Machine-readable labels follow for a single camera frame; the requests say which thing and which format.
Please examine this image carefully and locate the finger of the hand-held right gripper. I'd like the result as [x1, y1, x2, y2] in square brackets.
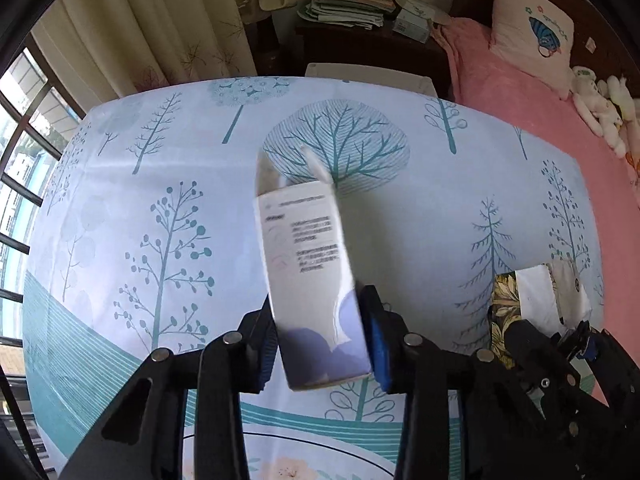
[505, 320, 591, 411]
[560, 321, 626, 361]

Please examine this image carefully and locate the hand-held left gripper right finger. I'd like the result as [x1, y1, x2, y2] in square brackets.
[356, 285, 551, 480]

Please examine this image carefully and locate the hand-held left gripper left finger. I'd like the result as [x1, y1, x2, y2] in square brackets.
[60, 297, 280, 480]

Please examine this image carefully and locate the floral print packet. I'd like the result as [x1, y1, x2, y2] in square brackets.
[487, 262, 593, 366]

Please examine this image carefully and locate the white cardboard box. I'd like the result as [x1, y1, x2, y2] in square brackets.
[255, 145, 375, 392]

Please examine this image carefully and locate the white plush toy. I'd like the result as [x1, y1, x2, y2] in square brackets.
[570, 66, 628, 158]

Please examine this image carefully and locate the pink bedspread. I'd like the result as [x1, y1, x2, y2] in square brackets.
[432, 16, 640, 411]

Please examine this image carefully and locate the white chair back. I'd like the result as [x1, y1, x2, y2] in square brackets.
[305, 62, 433, 96]

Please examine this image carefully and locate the dark wooden nightstand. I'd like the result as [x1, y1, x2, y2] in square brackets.
[295, 15, 453, 101]

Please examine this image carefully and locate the white embroidered pillow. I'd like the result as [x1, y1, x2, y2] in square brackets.
[489, 0, 576, 101]

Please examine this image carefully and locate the tissue box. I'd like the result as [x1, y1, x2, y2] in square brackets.
[392, 0, 436, 43]

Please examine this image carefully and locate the window with black grille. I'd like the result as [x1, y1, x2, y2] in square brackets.
[0, 35, 86, 480]

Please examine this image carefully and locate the pile of books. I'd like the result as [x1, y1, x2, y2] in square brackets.
[297, 0, 398, 30]

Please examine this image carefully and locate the cream curtain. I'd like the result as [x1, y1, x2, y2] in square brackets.
[32, 0, 258, 121]

